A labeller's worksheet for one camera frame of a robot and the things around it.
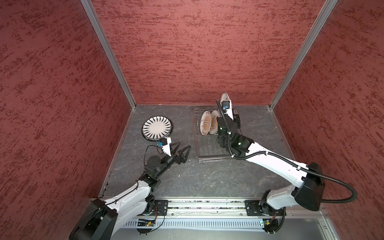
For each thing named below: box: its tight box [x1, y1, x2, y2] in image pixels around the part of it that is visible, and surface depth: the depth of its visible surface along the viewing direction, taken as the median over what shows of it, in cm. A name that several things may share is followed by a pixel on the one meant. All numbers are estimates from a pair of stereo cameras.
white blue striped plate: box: [141, 115, 174, 141], surface depth 106 cm
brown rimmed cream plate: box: [141, 121, 173, 141], surface depth 105 cm
